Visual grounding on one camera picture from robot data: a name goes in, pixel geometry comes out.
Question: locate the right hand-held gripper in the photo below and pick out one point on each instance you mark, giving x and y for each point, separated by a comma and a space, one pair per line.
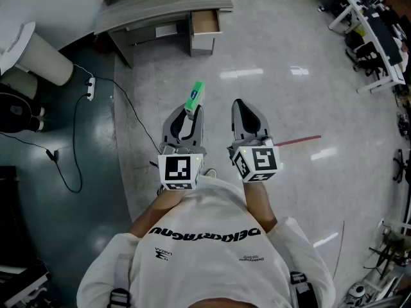
263, 162

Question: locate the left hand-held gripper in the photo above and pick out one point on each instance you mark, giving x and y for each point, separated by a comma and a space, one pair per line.
178, 168

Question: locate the green and white small object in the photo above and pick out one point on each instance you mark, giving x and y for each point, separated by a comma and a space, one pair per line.
195, 96

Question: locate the wooden drawer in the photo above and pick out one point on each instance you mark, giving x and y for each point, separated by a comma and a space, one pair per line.
205, 21

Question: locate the person's right forearm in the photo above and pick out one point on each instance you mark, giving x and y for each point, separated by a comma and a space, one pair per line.
260, 204

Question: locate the person's left forearm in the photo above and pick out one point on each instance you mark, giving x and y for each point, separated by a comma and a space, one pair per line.
160, 210

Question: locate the person's white shoe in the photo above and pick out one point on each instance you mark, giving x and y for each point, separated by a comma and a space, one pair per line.
210, 173

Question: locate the red floor tape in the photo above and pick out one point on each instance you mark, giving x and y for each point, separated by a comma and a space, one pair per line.
298, 139

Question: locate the white power strip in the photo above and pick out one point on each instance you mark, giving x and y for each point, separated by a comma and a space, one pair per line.
91, 88

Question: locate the grey wooden desk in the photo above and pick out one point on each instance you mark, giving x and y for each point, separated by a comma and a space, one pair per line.
154, 5

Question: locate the white printed t-shirt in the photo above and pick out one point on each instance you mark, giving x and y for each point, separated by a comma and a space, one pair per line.
208, 261

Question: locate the black office chair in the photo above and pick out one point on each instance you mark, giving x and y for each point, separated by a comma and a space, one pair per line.
369, 56

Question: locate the white cylindrical stand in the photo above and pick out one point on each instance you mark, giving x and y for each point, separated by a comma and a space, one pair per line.
45, 56

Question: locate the long white office desk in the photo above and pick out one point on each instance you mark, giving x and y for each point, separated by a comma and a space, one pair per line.
379, 34

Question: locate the black chair base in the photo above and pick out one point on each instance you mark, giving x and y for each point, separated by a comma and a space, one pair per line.
401, 165

